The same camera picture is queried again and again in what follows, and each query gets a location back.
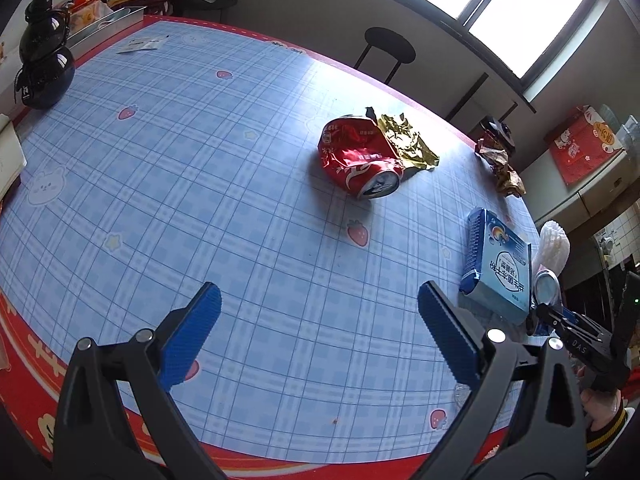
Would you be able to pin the person's right hand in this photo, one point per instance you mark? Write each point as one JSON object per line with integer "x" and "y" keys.
{"x": 600, "y": 405}

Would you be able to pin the black chair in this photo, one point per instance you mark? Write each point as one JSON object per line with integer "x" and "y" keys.
{"x": 390, "y": 42}

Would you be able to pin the black gourd-shaped bottle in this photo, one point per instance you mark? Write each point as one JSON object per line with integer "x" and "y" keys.
{"x": 45, "y": 60}

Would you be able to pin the gold foil wrapper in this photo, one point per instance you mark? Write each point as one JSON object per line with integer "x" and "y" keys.
{"x": 410, "y": 147}

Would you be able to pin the crushed red soda can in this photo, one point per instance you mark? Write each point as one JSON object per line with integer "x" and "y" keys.
{"x": 362, "y": 175}

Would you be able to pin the red printed cloth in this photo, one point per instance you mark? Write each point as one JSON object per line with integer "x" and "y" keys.
{"x": 580, "y": 150}

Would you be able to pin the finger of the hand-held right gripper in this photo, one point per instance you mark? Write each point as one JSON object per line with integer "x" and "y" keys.
{"x": 552, "y": 317}

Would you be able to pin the small blue can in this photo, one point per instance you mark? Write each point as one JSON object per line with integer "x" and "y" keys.
{"x": 546, "y": 287}

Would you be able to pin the white box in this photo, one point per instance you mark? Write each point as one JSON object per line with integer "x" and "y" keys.
{"x": 10, "y": 155}

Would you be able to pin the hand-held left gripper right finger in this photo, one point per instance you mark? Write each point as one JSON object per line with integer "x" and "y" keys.
{"x": 450, "y": 332}

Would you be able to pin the electric pressure cooker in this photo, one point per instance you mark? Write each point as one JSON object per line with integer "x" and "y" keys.
{"x": 497, "y": 127}

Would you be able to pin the metal tray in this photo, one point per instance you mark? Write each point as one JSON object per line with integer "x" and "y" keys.
{"x": 110, "y": 22}

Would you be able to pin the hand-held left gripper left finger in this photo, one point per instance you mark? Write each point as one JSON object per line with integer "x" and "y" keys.
{"x": 195, "y": 332}

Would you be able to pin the long black pole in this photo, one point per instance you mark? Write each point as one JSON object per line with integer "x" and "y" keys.
{"x": 467, "y": 96}

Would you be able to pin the blue plaid tablecloth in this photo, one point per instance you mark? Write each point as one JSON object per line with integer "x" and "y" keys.
{"x": 200, "y": 160}

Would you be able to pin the short black pole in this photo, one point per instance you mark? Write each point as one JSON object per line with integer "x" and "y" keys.
{"x": 507, "y": 111}

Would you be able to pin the white paper slip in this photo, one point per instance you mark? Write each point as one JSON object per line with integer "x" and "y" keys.
{"x": 137, "y": 45}

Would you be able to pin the person's right forearm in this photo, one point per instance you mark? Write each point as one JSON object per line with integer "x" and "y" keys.
{"x": 612, "y": 437}

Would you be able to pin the window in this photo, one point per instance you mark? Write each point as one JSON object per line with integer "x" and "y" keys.
{"x": 525, "y": 20}

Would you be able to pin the white fridge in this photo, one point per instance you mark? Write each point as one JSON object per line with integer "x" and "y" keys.
{"x": 600, "y": 192}

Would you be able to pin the blue and white carton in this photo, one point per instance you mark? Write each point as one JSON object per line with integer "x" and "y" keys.
{"x": 500, "y": 265}

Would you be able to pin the brown paper bag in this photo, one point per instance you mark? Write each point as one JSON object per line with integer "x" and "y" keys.
{"x": 505, "y": 175}

